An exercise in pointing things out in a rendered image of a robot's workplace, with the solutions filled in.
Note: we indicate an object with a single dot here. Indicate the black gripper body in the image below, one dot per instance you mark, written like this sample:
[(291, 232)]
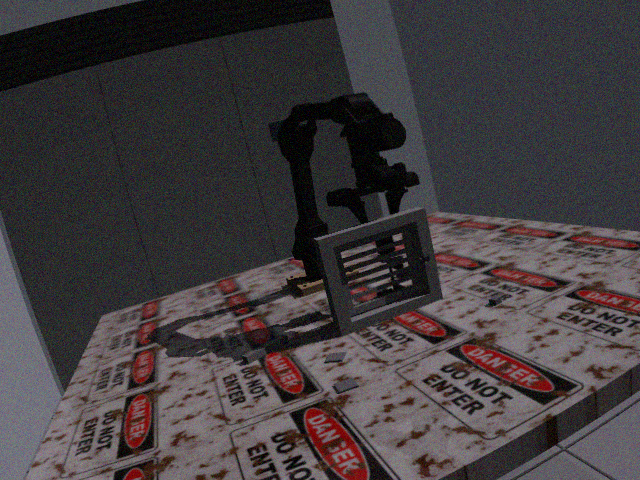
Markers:
[(350, 196)]

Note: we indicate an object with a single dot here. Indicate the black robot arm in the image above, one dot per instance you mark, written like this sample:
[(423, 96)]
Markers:
[(368, 130)]

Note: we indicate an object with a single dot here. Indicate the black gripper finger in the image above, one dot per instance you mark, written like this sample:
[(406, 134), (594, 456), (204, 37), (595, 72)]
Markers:
[(393, 200), (358, 209)]

